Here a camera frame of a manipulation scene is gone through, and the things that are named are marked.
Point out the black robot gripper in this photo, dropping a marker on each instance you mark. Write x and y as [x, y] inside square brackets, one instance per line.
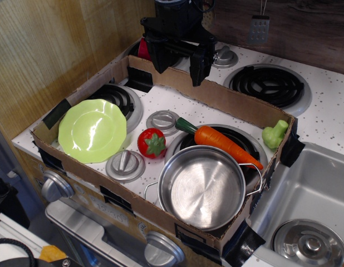
[177, 27]

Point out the orange toy carrot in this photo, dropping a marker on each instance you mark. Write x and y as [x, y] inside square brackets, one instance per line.
[206, 135]

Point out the light green plastic plate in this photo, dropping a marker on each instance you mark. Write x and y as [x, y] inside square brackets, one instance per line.
[92, 131]

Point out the dark red toy cup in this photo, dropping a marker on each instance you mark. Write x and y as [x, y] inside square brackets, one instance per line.
[143, 50]

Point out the silver stovetop knob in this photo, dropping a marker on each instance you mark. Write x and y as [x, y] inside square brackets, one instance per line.
[163, 120]
[125, 166]
[225, 58]

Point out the hanging metal skimmer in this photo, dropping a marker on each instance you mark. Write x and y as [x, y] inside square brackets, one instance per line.
[208, 20]

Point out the hanging metal spatula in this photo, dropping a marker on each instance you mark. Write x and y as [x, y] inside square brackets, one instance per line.
[259, 26]

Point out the red toy strawberry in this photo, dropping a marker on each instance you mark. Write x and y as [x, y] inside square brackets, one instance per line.
[151, 143]

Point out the light green toy broccoli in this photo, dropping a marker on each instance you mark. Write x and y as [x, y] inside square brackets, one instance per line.
[273, 136]

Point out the stainless steel pot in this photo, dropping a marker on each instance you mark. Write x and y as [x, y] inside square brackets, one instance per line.
[203, 186]

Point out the silver oven front knob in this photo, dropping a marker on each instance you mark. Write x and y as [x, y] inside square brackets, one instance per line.
[161, 251]
[55, 187]

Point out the grey toy sink basin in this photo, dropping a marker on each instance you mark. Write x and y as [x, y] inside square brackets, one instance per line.
[312, 188]

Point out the silver pot lid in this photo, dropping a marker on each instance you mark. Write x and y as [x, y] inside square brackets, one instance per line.
[308, 243]

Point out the silver oven door handle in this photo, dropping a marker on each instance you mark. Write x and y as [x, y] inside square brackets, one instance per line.
[87, 231]

